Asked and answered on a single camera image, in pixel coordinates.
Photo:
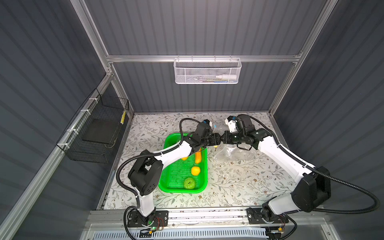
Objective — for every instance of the black wire wall basket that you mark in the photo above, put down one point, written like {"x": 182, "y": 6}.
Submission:
{"x": 97, "y": 133}

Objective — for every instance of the clear zip top bag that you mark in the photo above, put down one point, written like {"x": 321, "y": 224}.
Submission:
{"x": 230, "y": 153}

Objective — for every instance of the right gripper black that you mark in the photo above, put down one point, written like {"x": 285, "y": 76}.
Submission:
{"x": 226, "y": 140}

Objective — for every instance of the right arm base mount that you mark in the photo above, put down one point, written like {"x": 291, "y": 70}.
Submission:
{"x": 264, "y": 216}

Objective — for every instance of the orange carrot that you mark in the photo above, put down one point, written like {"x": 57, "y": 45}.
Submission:
{"x": 198, "y": 157}

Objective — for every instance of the white wire wall basket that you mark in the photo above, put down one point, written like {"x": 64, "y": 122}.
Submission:
{"x": 203, "y": 71}

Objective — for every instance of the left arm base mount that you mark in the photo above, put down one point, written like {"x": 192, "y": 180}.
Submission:
{"x": 155, "y": 219}

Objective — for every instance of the green plastic basket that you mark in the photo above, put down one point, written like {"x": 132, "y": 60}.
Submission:
{"x": 173, "y": 176}

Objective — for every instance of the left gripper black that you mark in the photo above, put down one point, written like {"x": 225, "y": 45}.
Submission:
{"x": 215, "y": 139}

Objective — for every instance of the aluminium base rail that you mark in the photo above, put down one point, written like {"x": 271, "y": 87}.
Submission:
{"x": 197, "y": 217}

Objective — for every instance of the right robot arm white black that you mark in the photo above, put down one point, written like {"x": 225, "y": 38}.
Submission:
{"x": 310, "y": 187}

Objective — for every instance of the green apple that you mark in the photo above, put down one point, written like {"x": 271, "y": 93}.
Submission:
{"x": 189, "y": 183}

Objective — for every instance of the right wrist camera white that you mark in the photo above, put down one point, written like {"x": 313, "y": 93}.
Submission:
{"x": 231, "y": 123}

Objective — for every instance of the white tube in basket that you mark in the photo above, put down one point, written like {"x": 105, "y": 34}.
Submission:
{"x": 226, "y": 77}

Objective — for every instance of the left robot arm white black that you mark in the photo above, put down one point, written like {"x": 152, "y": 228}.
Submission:
{"x": 146, "y": 172}

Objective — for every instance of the yellow tag on basket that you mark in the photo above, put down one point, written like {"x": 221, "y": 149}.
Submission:
{"x": 123, "y": 117}

